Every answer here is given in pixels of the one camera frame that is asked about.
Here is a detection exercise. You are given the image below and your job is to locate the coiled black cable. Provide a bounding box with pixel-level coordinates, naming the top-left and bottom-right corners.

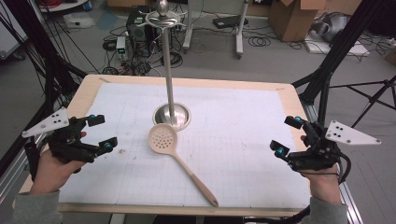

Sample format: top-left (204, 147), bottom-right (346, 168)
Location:
top-left (247, 35), bottom-right (272, 48)

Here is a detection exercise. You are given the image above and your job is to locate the small grey power supply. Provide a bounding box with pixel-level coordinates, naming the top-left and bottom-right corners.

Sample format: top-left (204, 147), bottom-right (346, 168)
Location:
top-left (115, 35), bottom-right (127, 61)

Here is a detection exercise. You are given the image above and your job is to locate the black computer tower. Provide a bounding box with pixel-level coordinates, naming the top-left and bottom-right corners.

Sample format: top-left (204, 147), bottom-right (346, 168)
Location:
top-left (125, 6), bottom-right (154, 49)

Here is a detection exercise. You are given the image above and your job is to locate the grey bag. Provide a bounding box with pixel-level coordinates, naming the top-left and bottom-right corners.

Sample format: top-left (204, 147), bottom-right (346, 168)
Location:
top-left (311, 12), bottom-right (352, 43)

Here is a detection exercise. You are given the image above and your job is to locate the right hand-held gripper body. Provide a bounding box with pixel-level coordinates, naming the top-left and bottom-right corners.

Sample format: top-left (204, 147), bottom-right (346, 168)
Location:
top-left (288, 119), bottom-right (382, 172)

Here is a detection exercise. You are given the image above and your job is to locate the person's right hand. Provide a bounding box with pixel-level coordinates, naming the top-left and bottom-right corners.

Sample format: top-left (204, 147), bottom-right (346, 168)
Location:
top-left (299, 164), bottom-right (344, 204)

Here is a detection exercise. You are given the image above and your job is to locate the black strap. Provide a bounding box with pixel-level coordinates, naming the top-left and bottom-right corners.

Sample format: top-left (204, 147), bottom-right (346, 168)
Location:
top-left (23, 136), bottom-right (42, 183)

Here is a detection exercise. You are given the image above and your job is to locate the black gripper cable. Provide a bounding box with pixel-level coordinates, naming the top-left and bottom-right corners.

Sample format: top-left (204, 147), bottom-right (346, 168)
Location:
top-left (335, 151), bottom-right (353, 185)

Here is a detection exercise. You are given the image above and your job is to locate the white flat board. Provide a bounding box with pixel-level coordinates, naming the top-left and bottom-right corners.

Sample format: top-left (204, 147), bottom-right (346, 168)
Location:
top-left (303, 31), bottom-right (372, 58)

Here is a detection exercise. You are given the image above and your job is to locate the black metal frame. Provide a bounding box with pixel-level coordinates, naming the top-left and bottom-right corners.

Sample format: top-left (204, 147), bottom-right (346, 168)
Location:
top-left (291, 0), bottom-right (396, 129)
top-left (0, 0), bottom-right (90, 178)

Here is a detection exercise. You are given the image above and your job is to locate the white stand leg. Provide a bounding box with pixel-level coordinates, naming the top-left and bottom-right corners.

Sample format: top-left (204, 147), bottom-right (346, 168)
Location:
top-left (234, 0), bottom-right (250, 60)
top-left (181, 0), bottom-right (194, 54)

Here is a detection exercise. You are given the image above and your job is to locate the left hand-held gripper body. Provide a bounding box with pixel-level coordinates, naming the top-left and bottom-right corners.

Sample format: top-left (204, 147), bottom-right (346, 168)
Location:
top-left (21, 106), bottom-right (104, 164)

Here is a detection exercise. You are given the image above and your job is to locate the white grid mat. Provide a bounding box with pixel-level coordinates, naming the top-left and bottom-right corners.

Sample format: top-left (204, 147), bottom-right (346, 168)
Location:
top-left (58, 82), bottom-right (312, 209)

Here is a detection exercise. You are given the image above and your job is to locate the flat black device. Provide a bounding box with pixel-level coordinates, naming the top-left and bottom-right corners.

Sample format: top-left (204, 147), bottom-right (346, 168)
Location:
top-left (213, 14), bottom-right (249, 30)

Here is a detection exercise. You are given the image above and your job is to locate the beige slotted spoon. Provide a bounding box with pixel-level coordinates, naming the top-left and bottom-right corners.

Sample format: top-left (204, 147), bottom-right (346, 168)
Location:
top-left (147, 123), bottom-right (219, 208)

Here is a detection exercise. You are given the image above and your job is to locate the person's left hand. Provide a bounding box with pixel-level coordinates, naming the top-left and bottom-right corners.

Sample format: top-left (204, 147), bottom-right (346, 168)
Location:
top-left (30, 148), bottom-right (88, 196)

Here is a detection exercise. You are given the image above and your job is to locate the metal utensil stand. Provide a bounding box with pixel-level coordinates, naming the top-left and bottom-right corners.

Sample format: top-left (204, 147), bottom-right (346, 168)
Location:
top-left (138, 0), bottom-right (192, 132)

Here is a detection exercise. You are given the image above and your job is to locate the cardboard box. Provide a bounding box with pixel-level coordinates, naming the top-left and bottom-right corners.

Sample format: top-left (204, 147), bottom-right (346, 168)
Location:
top-left (269, 0), bottom-right (328, 43)

